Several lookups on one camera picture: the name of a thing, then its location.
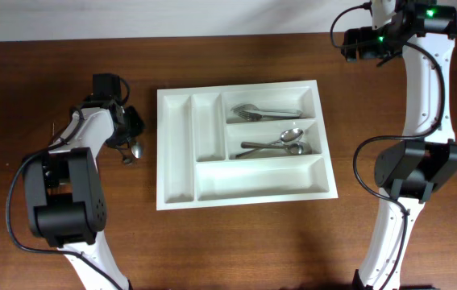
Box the left black cable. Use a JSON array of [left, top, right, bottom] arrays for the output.
[[5, 76, 132, 290]]

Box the right black cable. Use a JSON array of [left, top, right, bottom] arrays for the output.
[[329, 2, 447, 290]]

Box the white plastic cutlery tray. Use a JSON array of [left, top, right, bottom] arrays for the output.
[[156, 80, 338, 210]]

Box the steel fork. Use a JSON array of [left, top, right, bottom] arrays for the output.
[[231, 103, 303, 116], [236, 110, 301, 122]]

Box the small steel teaspoon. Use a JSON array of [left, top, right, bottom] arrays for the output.
[[131, 140, 143, 159]]

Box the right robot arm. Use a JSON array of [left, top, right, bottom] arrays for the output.
[[338, 1, 457, 289]]

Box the large steel spoon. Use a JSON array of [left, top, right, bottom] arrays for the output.
[[235, 128, 304, 159], [241, 142, 312, 155]]

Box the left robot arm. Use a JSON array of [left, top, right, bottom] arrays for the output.
[[15, 73, 144, 289]]

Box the black cable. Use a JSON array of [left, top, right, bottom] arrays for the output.
[[329, 2, 447, 290], [5, 76, 132, 290]]

